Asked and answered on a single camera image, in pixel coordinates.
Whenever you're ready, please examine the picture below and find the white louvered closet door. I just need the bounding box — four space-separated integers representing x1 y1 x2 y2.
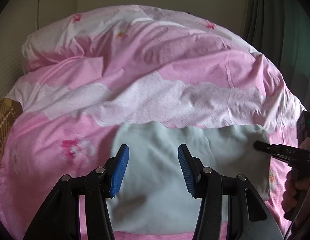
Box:
0 0 39 99
37 0 77 29

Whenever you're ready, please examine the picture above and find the brown plaid folded cloth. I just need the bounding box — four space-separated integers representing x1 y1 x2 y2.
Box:
0 98 23 165

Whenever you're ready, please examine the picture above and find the light blue long-sleeve shirt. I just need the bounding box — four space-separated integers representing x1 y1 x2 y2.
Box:
108 122 270 235

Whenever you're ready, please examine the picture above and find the dark green curtain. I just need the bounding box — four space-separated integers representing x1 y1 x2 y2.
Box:
243 0 310 109

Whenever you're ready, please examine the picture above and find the person's right hand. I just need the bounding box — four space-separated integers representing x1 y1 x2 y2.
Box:
282 170 310 216

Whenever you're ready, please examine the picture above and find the pink floral duvet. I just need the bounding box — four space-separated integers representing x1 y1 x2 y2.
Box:
0 5 304 239

